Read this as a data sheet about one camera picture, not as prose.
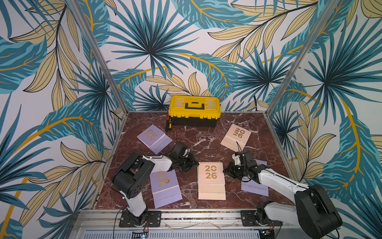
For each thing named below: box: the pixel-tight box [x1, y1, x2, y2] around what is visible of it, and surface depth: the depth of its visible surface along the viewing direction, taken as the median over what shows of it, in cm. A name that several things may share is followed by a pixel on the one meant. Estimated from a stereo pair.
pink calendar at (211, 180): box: [197, 161, 226, 201], surface depth 85 cm
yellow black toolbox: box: [168, 95, 222, 128], surface depth 102 cm
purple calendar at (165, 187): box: [149, 168, 183, 210], surface depth 84 cm
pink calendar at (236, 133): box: [219, 123, 253, 153], surface depth 106 cm
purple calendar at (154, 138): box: [136, 123, 174, 155], surface depth 105 cm
